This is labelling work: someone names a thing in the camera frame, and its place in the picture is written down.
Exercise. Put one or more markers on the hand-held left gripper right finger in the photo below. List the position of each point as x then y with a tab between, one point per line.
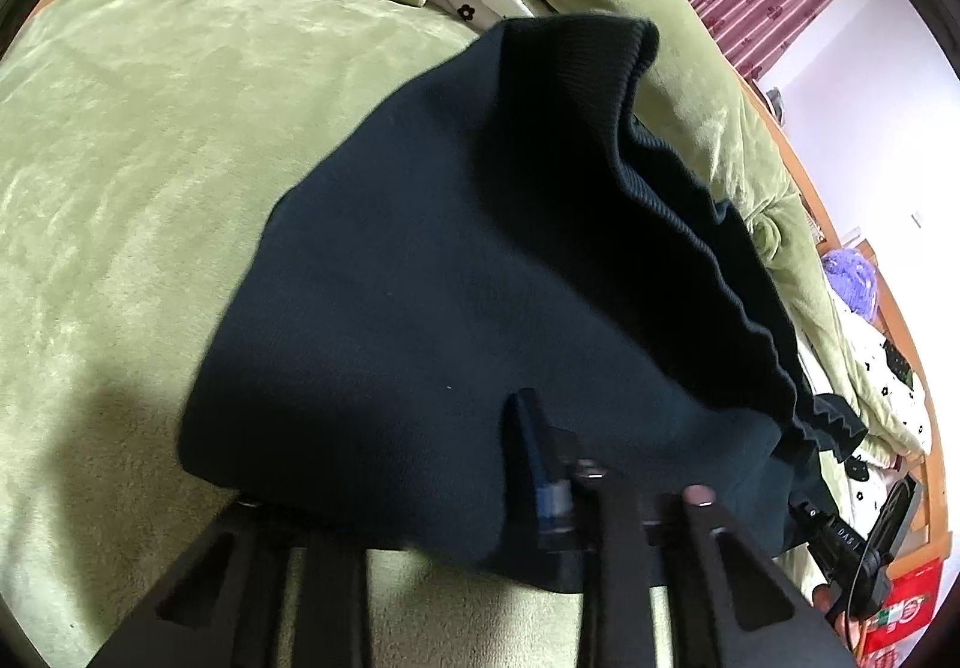
538	447

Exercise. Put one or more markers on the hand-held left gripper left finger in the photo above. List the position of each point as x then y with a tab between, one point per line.
262	600

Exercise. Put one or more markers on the red box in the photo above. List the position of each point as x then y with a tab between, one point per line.
907	608

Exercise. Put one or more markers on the wooden bed frame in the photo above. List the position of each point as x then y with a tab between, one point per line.
932	495

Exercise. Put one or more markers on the person's right hand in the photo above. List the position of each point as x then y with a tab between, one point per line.
823	594

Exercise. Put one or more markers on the dark navy sweater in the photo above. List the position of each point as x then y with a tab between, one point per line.
412	301

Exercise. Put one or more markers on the green plush bed sheet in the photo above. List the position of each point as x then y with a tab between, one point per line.
150	151

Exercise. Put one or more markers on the purple plush toy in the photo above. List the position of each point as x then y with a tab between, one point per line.
851	274

